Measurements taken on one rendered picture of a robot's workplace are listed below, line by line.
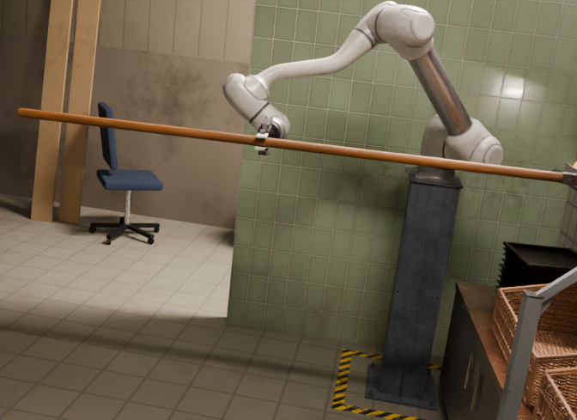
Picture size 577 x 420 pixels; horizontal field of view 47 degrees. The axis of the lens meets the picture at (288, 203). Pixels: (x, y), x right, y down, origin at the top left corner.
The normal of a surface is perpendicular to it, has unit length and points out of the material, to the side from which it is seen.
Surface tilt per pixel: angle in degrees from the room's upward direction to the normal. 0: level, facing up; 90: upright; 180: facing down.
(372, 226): 90
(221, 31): 90
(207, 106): 90
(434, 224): 90
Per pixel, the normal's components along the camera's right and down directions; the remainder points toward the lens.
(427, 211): -0.16, 0.22
